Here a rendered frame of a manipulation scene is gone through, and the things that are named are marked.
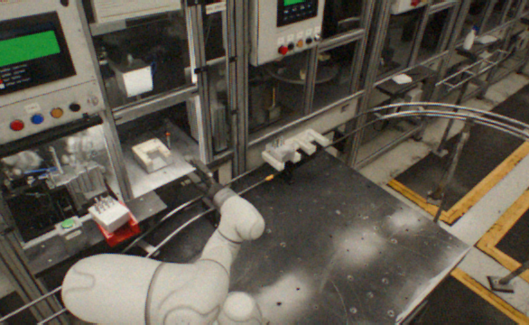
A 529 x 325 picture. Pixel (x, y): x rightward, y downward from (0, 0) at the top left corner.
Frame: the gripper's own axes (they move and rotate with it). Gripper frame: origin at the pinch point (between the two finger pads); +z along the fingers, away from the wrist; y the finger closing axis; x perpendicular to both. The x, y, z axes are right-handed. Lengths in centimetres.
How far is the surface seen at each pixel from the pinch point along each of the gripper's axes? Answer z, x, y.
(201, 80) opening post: 22.4, -21.2, 22.3
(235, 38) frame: 21, -38, 37
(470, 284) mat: -89, -139, -112
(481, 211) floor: -63, -209, -113
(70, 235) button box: 7.9, 47.8, -11.9
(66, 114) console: 20.5, 33.2, 28.0
